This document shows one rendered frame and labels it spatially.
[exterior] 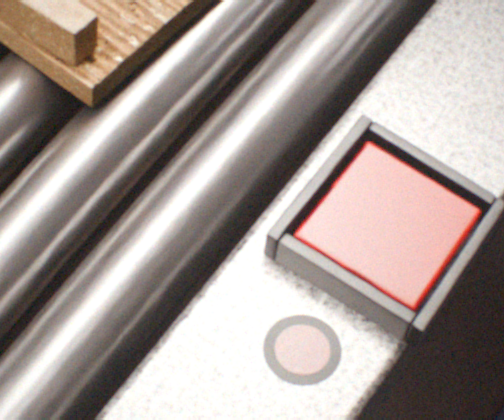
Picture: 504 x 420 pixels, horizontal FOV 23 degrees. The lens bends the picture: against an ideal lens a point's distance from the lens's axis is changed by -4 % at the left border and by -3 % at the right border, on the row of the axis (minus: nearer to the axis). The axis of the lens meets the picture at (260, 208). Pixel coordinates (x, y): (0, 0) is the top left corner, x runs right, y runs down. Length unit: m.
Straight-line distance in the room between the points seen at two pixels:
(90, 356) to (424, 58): 0.22
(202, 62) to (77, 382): 0.17
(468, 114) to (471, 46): 0.04
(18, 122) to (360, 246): 0.16
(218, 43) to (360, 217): 0.12
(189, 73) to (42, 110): 0.07
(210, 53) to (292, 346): 0.15
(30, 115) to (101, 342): 0.12
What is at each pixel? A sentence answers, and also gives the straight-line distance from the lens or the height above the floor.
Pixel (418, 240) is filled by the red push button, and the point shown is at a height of 0.93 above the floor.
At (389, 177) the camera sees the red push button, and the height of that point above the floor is 0.93.
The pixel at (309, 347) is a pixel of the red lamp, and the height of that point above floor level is 0.92.
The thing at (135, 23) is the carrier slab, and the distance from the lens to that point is 0.57.
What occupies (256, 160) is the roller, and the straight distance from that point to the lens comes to 0.55.
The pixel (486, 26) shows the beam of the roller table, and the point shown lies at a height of 0.91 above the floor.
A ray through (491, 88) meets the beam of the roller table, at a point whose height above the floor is 0.92.
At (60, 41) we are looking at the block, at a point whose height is 0.95.
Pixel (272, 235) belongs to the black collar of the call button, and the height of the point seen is 0.93.
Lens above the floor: 1.37
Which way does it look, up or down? 58 degrees down
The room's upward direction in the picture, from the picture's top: 9 degrees clockwise
